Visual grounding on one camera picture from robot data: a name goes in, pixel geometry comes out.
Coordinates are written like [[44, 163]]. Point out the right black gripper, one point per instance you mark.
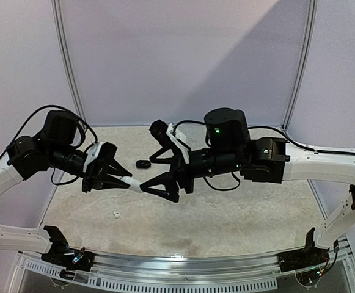
[[182, 173]]

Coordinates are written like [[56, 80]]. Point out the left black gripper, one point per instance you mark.
[[101, 180]]

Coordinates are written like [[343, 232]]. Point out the black earbud charging case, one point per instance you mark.
[[143, 164]]

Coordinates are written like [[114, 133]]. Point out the white earbud charging case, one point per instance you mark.
[[134, 184]]

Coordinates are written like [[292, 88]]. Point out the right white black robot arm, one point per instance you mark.
[[278, 159]]

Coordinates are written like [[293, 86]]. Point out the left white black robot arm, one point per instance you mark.
[[53, 147]]

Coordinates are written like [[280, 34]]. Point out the white earbud lower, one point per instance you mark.
[[116, 215]]

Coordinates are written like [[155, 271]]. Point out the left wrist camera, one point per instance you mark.
[[96, 163]]

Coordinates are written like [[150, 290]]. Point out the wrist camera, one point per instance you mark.
[[96, 163], [164, 134]]

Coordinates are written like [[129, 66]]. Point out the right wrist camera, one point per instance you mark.
[[164, 134]]

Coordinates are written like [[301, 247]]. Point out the aluminium front rail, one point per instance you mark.
[[127, 273]]

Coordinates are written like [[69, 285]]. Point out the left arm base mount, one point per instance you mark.
[[62, 255]]

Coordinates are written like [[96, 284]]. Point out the left aluminium frame post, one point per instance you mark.
[[66, 58]]

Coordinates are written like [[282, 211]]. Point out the aluminium frame post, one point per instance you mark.
[[66, 58], [302, 61]]

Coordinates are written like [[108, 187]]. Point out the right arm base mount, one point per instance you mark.
[[314, 252]]

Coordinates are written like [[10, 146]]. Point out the right aluminium frame post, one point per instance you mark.
[[302, 61]]

